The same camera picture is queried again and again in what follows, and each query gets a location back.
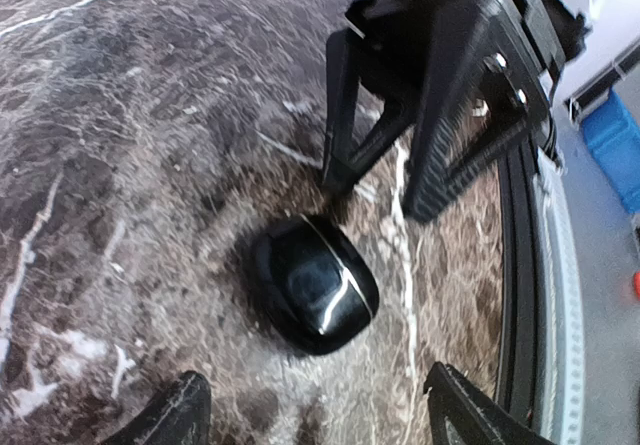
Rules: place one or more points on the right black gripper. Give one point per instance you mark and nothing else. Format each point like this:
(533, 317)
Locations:
(464, 72)

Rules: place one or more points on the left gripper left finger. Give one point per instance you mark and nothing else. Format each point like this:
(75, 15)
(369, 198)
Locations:
(178, 414)

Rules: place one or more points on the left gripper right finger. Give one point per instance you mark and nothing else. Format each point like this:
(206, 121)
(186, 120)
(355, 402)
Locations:
(460, 413)

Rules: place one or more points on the black charging case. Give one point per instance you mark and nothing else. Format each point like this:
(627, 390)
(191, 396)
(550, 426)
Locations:
(312, 283)

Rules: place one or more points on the red earbud case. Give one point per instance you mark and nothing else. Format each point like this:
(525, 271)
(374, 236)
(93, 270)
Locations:
(636, 283)

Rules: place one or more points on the blue plastic bin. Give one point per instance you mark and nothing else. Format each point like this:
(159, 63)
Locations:
(611, 135)

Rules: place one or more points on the black front rail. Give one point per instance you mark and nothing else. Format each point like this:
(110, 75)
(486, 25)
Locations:
(517, 372)

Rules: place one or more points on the white slotted cable duct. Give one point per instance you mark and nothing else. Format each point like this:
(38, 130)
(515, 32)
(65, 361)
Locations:
(560, 394)

